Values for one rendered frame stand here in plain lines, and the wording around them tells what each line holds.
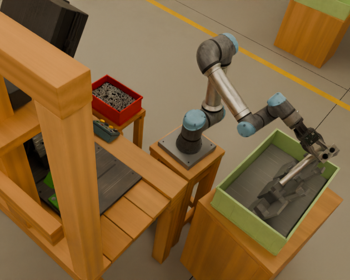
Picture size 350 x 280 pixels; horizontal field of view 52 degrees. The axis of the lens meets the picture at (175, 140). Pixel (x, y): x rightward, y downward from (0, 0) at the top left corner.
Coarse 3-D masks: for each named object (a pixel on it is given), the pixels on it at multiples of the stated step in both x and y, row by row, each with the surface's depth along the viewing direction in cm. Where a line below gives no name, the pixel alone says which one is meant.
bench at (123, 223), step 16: (128, 192) 180; (144, 192) 181; (0, 208) 176; (48, 208) 168; (112, 208) 173; (128, 208) 174; (144, 208) 175; (160, 208) 176; (176, 208) 197; (112, 224) 167; (128, 224) 168; (144, 224) 169; (160, 224) 213; (176, 224) 219; (64, 240) 159; (112, 240) 162; (128, 240) 163; (160, 240) 226; (64, 256) 154; (112, 256) 157; (160, 256) 240
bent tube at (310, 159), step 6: (312, 156) 171; (318, 156) 160; (324, 156) 165; (330, 156) 159; (306, 162) 173; (324, 162) 160; (294, 168) 175; (300, 168) 174; (288, 174) 175; (294, 174) 174; (282, 180) 175; (288, 180) 175
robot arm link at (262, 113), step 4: (264, 108) 165; (256, 112) 165; (260, 112) 163; (264, 112) 163; (268, 112) 162; (264, 116) 162; (268, 116) 163; (272, 116) 162; (264, 120) 161; (268, 120) 163; (272, 120) 165; (264, 124) 162
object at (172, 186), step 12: (108, 144) 196; (120, 144) 197; (132, 144) 199; (120, 156) 192; (132, 156) 193; (144, 156) 194; (132, 168) 188; (144, 168) 188; (156, 168) 189; (168, 168) 190; (144, 180) 185; (156, 180) 184; (168, 180) 185; (180, 180) 186; (168, 192) 180; (180, 192) 184
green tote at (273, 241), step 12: (276, 132) 213; (264, 144) 208; (276, 144) 218; (288, 144) 212; (300, 144) 206; (252, 156) 200; (300, 156) 211; (240, 168) 193; (336, 168) 198; (228, 180) 187; (216, 192) 181; (216, 204) 187; (228, 204) 179; (240, 204) 173; (312, 204) 178; (228, 216) 185; (240, 216) 178; (252, 216) 170; (240, 228) 183; (252, 228) 176; (264, 228) 170; (264, 240) 174; (276, 240) 168; (276, 252) 173
